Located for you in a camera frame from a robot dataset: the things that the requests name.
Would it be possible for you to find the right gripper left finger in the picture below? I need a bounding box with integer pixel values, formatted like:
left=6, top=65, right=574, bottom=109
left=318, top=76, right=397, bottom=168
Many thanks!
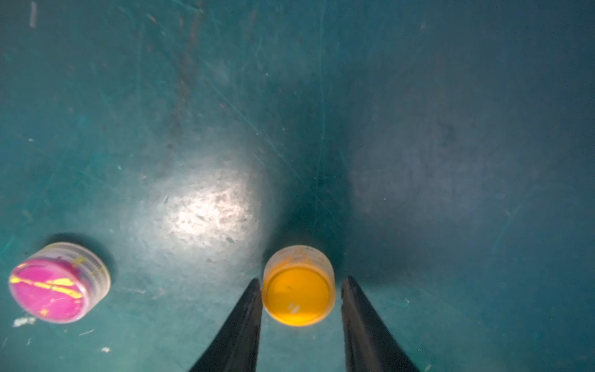
left=190, top=278, right=263, bottom=372

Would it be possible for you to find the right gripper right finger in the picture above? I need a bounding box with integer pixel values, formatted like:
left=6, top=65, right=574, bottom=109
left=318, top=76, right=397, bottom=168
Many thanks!
left=341, top=276, right=419, bottom=372

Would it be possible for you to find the orange jar lid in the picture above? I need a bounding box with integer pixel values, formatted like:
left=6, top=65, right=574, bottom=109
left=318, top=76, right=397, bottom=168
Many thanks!
left=262, top=245, right=336, bottom=327

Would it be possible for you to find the magenta jar lid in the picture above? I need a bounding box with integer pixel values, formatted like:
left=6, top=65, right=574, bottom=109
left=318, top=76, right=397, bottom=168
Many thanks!
left=9, top=242, right=112, bottom=324

